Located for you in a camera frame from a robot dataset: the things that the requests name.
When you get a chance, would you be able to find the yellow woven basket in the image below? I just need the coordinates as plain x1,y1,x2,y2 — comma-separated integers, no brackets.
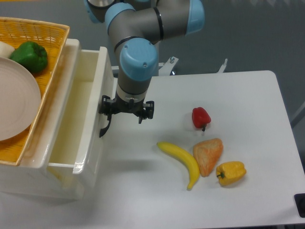
0,17,70,166

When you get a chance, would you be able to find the yellow banana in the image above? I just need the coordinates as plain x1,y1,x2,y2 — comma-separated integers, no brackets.
157,142,200,191

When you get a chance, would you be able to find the pink plate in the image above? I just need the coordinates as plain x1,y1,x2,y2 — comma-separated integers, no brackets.
0,58,41,141

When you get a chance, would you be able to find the white vegetable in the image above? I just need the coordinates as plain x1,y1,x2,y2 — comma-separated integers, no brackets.
0,41,15,58

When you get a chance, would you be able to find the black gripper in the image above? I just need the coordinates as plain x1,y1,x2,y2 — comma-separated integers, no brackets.
99,95,154,124

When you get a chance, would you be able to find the white drawer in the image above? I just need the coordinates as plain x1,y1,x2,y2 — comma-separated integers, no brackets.
47,163,84,199
49,47,114,188

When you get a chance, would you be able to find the green bell pepper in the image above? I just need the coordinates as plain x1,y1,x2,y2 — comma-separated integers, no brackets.
9,41,48,73

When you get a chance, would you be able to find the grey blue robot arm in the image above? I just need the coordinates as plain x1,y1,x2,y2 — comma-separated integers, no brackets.
84,0,205,120

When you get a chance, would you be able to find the yellow bell pepper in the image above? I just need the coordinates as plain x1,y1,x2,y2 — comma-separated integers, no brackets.
216,161,246,186

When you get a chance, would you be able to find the red bell pepper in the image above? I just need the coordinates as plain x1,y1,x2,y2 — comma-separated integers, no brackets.
192,107,211,132

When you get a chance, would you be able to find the orange triangular bread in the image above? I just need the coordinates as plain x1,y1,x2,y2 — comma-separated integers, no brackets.
193,138,224,177

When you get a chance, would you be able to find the white drawer cabinet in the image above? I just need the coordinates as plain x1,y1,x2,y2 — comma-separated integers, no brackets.
0,39,81,198

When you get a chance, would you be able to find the black object at table edge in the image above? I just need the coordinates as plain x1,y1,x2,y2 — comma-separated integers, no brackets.
294,193,305,218

